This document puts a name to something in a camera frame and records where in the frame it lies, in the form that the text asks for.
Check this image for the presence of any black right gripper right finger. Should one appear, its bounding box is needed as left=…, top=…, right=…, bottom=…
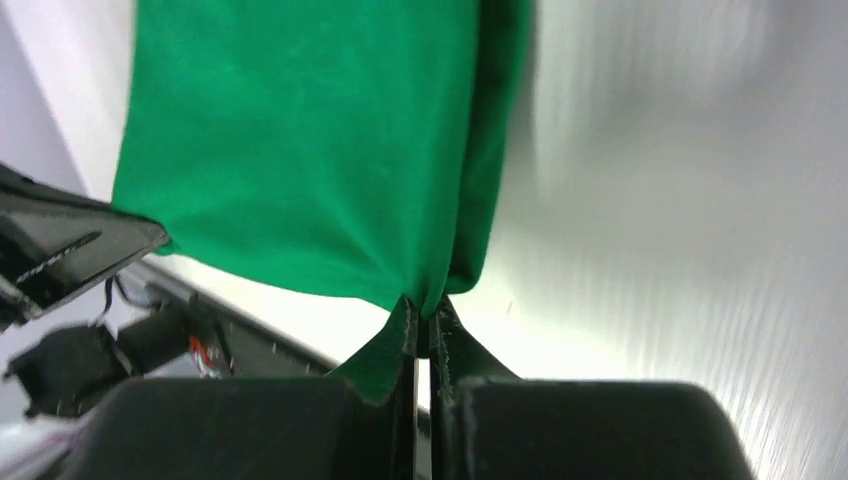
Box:
left=429, top=299, right=752, bottom=479

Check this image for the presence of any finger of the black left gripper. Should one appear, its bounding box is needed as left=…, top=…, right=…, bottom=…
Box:
left=1, top=165, right=170, bottom=330

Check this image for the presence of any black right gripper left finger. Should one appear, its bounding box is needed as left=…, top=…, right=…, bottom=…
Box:
left=63, top=297, right=419, bottom=479

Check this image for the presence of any green t-shirt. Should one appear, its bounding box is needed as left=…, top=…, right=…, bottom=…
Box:
left=111, top=0, right=535, bottom=318

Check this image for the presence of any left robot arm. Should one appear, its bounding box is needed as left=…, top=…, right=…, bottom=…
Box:
left=1, top=166, right=189, bottom=419

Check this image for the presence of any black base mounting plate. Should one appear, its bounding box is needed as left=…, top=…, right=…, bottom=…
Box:
left=128, top=263, right=337, bottom=378

